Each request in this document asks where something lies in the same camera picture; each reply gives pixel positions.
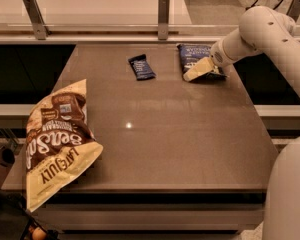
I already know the dark bin with items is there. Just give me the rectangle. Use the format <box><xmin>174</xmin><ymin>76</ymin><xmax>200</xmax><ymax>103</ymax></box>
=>
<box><xmin>0</xmin><ymin>190</ymin><xmax>60</xmax><ymax>240</ymax></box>

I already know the left metal railing bracket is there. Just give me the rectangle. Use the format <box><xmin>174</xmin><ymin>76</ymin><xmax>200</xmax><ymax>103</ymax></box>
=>
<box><xmin>22</xmin><ymin>0</ymin><xmax>49</xmax><ymax>40</ymax></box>

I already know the blue chip bag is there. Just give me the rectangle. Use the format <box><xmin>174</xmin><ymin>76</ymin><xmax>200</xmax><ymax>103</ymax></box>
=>
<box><xmin>177</xmin><ymin>43</ymin><xmax>225</xmax><ymax>81</ymax></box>

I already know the dark blue snack bar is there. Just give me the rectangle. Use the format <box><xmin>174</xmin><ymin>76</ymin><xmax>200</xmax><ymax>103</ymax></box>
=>
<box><xmin>128</xmin><ymin>54</ymin><xmax>156</xmax><ymax>81</ymax></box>

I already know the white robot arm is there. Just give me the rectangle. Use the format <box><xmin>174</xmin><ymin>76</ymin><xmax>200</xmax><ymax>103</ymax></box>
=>
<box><xmin>183</xmin><ymin>6</ymin><xmax>300</xmax><ymax>240</ymax></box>

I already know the middle metal railing bracket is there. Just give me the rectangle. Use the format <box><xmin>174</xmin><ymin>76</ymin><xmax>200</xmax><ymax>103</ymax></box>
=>
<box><xmin>158</xmin><ymin>0</ymin><xmax>170</xmax><ymax>40</ymax></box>

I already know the brown chip bag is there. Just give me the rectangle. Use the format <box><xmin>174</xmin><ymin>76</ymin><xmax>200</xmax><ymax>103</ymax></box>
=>
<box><xmin>25</xmin><ymin>80</ymin><xmax>103</xmax><ymax>212</ymax></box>

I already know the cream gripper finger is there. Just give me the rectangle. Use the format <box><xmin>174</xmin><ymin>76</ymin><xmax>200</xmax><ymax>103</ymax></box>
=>
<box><xmin>183</xmin><ymin>57</ymin><xmax>214</xmax><ymax>82</ymax></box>
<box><xmin>213</xmin><ymin>67</ymin><xmax>227</xmax><ymax>78</ymax></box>

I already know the glass railing panel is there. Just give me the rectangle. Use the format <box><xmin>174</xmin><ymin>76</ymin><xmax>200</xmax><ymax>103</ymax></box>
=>
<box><xmin>0</xmin><ymin>0</ymin><xmax>300</xmax><ymax>35</ymax></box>

